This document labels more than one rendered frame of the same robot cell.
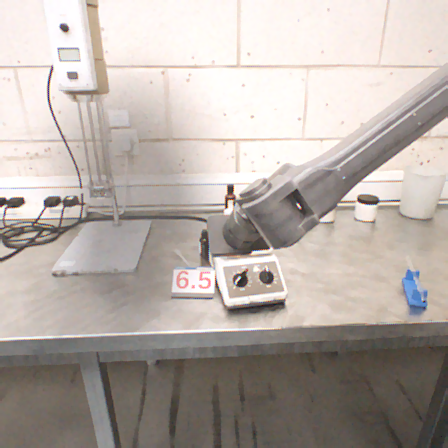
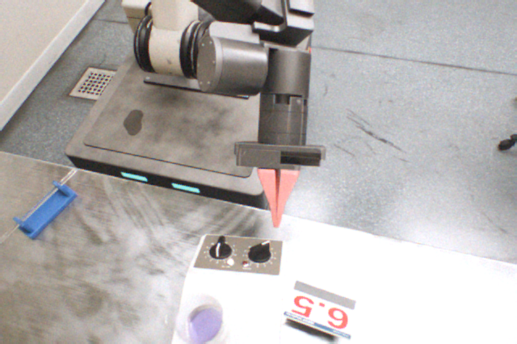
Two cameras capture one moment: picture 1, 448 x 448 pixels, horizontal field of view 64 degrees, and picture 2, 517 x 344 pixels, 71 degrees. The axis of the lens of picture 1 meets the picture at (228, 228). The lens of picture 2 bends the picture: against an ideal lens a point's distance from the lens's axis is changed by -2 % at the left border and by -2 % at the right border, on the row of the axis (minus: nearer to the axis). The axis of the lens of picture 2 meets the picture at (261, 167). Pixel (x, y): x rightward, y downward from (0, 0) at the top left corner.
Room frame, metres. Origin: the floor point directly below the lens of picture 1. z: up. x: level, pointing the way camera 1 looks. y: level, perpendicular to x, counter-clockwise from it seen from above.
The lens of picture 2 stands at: (0.78, 0.06, 1.30)
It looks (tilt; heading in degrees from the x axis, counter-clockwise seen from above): 57 degrees down; 203
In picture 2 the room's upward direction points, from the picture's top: 6 degrees counter-clockwise
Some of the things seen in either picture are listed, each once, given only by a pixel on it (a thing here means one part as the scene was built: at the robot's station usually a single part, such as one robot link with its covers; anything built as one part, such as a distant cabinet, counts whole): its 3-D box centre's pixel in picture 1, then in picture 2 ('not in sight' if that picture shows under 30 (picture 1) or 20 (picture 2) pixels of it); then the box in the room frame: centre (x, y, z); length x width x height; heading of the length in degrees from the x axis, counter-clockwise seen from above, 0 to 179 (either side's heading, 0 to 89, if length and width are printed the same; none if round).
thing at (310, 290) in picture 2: (193, 281); (321, 308); (0.66, 0.08, 0.77); 0.09 x 0.06 x 0.04; 88
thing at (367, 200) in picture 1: (366, 207); not in sight; (1.08, -0.44, 0.79); 0.07 x 0.07 x 0.07
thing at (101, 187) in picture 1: (94, 147); not in sight; (0.89, 0.33, 1.02); 0.07 x 0.07 x 0.25
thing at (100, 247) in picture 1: (108, 243); not in sight; (0.88, 0.33, 0.76); 0.30 x 0.20 x 0.01; 4
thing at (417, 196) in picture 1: (420, 191); not in sight; (1.13, -0.64, 0.82); 0.18 x 0.13 x 0.15; 151
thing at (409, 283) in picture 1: (415, 286); (44, 207); (0.65, -0.40, 0.77); 0.10 x 0.03 x 0.04; 164
